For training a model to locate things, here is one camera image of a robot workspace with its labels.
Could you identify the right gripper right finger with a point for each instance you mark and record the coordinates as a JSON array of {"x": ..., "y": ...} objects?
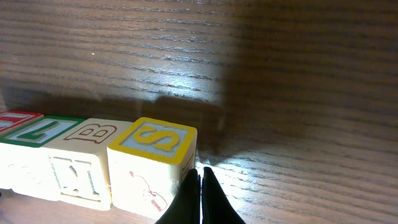
[{"x": 216, "y": 209}]

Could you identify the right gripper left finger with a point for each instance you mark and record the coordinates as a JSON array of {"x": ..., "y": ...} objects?
[{"x": 185, "y": 207}]

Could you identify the red sided wooden block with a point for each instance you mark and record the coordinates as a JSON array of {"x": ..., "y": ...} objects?
[{"x": 25, "y": 165}]

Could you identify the yellow top wooden block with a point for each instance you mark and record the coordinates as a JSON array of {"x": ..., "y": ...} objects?
[{"x": 79, "y": 162}]

